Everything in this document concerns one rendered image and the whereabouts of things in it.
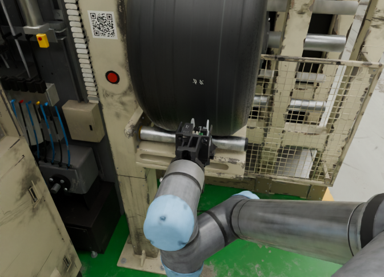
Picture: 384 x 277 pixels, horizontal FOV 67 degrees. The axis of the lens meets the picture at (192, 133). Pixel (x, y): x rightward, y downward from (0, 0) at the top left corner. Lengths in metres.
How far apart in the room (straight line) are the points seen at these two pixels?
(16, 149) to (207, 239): 0.71
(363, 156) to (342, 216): 2.18
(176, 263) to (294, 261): 1.27
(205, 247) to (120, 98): 0.59
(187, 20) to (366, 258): 0.51
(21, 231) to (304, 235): 0.95
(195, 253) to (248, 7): 0.47
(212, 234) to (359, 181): 1.84
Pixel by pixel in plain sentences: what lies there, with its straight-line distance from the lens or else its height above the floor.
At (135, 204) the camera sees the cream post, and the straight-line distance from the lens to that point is 1.34.
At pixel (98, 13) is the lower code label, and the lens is 0.89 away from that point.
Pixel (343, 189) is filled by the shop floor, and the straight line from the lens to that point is 2.21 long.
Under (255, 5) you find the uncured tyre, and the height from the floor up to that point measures 1.32.
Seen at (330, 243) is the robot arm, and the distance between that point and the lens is 0.39.
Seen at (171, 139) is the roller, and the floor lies 0.91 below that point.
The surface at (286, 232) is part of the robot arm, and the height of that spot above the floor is 1.13.
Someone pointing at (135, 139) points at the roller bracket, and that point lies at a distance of 0.93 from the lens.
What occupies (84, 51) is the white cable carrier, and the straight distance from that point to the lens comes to 0.97.
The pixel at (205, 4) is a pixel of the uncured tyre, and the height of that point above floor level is 1.33.
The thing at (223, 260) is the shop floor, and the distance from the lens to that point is 1.69.
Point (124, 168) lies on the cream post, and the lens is 1.19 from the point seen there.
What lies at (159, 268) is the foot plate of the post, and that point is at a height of 0.01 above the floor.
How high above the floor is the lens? 1.48
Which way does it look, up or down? 38 degrees down
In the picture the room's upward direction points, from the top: straight up
